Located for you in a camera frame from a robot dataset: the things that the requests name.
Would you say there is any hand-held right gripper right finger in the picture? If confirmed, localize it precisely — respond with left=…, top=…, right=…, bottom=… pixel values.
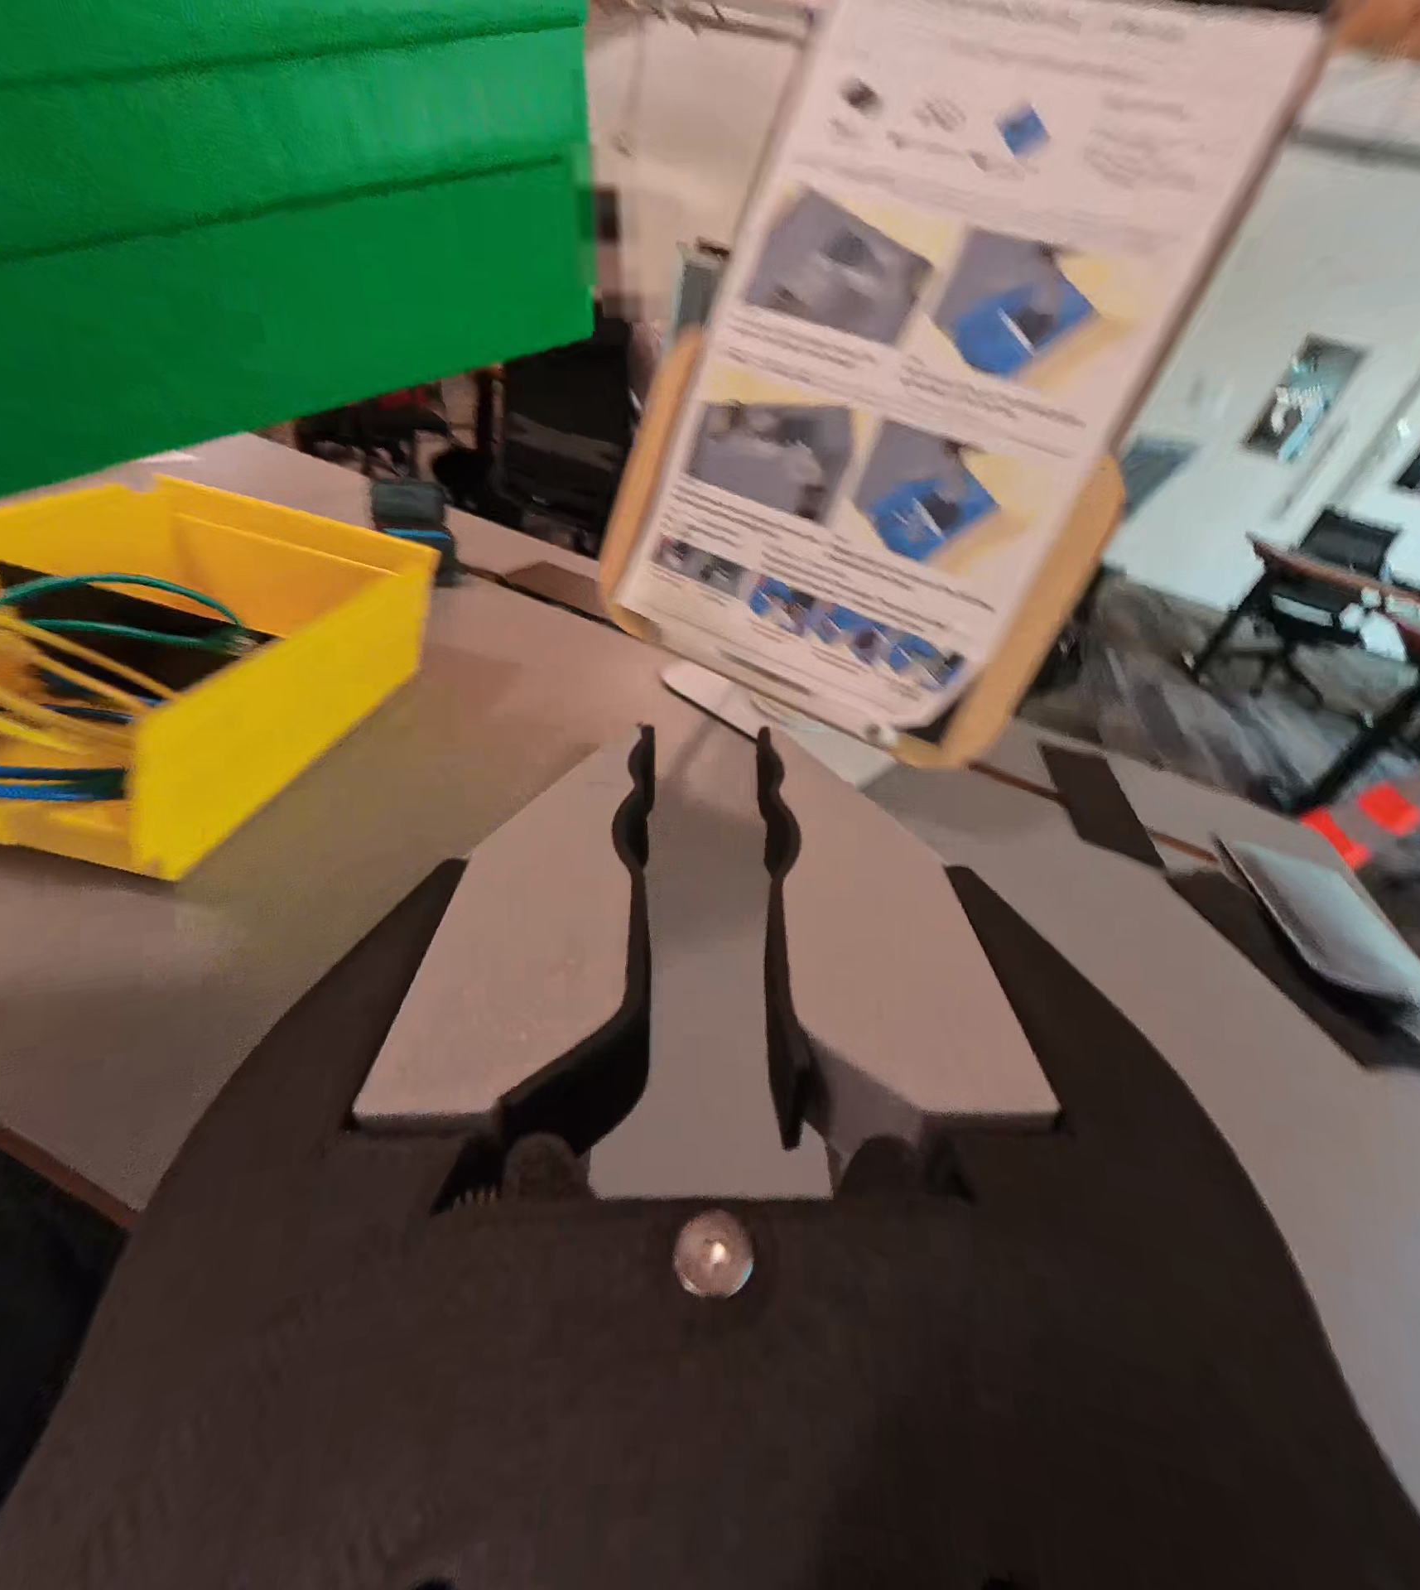
left=754, top=726, right=1060, bottom=1155

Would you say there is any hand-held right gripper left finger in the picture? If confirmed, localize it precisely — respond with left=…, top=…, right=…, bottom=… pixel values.
left=352, top=724, right=658, bottom=1151

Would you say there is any yellow plastic bin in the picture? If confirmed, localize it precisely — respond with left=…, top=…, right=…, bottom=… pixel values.
left=0, top=474, right=443, bottom=885

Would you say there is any blue ethernet cable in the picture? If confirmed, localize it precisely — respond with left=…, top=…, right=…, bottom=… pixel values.
left=0, top=714, right=127, bottom=803

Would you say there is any yellow ethernet cable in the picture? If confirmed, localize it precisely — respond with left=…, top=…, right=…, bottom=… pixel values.
left=0, top=596, right=165, bottom=760

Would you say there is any green ethernet cable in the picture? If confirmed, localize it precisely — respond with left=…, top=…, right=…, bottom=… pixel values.
left=0, top=572, right=276, bottom=661

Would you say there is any green plastic bin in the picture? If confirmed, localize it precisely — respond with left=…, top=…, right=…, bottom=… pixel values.
left=0, top=0, right=599, bottom=523

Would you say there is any white stand base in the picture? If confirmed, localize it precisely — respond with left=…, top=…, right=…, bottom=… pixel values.
left=660, top=658, right=897, bottom=785

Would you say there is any wooden display board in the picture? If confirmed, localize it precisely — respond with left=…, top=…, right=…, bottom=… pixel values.
left=597, top=0, right=1343, bottom=772

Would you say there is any grey flat plate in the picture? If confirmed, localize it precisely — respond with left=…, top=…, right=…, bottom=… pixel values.
left=1211, top=835, right=1420, bottom=1034

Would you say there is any small black device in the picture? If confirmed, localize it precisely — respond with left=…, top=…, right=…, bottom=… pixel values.
left=367, top=477, right=463, bottom=586

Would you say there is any orange traffic cone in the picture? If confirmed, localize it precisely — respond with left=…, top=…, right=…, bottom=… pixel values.
left=1299, top=739, right=1420, bottom=871

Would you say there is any black chair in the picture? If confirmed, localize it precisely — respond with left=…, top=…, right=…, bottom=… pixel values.
left=1267, top=509, right=1401, bottom=661

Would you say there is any brown edged desk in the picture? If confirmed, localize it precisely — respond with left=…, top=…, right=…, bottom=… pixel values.
left=1193, top=533, right=1420, bottom=810

